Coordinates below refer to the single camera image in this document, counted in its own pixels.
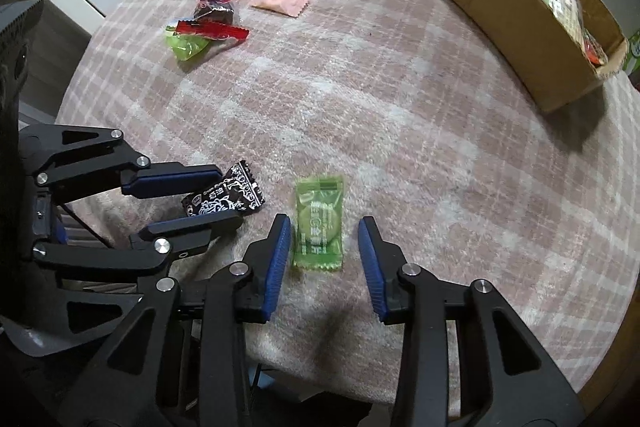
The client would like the tan biscuit package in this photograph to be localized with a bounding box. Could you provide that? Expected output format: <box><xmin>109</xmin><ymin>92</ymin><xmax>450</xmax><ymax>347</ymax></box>
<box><xmin>542</xmin><ymin>0</ymin><xmax>583</xmax><ymax>32</ymax></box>

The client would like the orange snack packet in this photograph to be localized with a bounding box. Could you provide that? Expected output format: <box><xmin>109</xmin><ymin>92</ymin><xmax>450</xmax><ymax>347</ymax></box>
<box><xmin>582</xmin><ymin>29</ymin><xmax>608</xmax><ymax>66</ymax></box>

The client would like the light green wrapped candy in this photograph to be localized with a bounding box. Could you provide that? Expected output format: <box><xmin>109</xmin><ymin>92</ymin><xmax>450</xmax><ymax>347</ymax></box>
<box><xmin>165</xmin><ymin>32</ymin><xmax>213</xmax><ymax>62</ymax></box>

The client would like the red wrapped candy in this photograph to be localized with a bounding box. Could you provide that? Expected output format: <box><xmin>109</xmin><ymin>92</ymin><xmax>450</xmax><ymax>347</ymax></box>
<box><xmin>176</xmin><ymin>19</ymin><xmax>251</xmax><ymax>42</ymax></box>

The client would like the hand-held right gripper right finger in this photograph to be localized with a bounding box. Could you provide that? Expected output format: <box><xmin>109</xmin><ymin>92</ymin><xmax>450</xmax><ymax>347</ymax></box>
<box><xmin>357</xmin><ymin>215</ymin><xmax>588</xmax><ymax>427</ymax></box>

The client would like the green candy packet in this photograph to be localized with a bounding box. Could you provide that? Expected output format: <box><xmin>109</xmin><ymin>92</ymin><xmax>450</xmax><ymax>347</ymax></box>
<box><xmin>292</xmin><ymin>175</ymin><xmax>346</xmax><ymax>272</ymax></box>

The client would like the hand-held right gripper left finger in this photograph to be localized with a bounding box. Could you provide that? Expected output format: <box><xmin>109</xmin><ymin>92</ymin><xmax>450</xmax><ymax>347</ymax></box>
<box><xmin>57</xmin><ymin>213</ymin><xmax>293</xmax><ymax>427</ymax></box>

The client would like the checked pink tablecloth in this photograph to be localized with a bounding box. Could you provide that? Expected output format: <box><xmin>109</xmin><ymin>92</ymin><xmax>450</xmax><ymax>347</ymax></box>
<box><xmin>56</xmin><ymin>0</ymin><xmax>640</xmax><ymax>408</ymax></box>

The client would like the black patterned candy packet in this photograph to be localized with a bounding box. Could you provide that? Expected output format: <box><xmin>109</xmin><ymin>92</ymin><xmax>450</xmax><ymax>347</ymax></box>
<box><xmin>181</xmin><ymin>160</ymin><xmax>265</xmax><ymax>218</ymax></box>

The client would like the pink candy packet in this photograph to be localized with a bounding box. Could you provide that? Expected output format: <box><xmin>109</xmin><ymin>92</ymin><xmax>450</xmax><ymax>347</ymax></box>
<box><xmin>249</xmin><ymin>0</ymin><xmax>311</xmax><ymax>18</ymax></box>

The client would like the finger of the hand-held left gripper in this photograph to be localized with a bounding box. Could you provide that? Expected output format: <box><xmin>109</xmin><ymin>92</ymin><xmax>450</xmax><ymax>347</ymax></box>
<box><xmin>30</xmin><ymin>213</ymin><xmax>246</xmax><ymax>338</ymax></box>
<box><xmin>20</xmin><ymin>124</ymin><xmax>225</xmax><ymax>200</ymax></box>

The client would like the dark candy in red-print wrapper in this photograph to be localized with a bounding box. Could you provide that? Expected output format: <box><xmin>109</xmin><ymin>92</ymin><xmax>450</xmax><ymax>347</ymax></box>
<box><xmin>182</xmin><ymin>0</ymin><xmax>241</xmax><ymax>20</ymax></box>

